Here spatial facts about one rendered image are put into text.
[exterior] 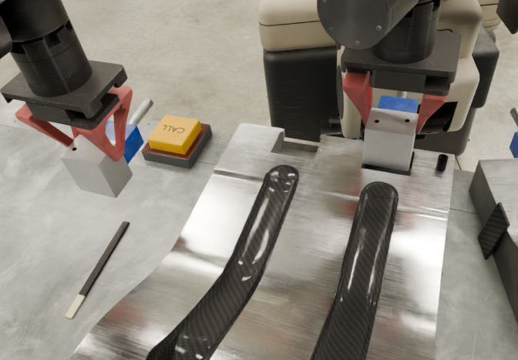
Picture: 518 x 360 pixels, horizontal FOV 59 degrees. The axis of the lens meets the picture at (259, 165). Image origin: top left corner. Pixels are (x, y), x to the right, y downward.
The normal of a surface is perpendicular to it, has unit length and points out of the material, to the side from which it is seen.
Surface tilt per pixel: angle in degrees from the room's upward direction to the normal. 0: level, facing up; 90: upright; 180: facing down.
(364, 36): 90
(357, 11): 90
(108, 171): 90
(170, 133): 0
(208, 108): 0
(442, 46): 1
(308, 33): 90
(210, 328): 27
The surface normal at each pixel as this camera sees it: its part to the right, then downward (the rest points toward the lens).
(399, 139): -0.35, 0.71
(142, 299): 0.06, -0.94
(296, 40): -0.02, 0.71
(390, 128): -0.12, -0.68
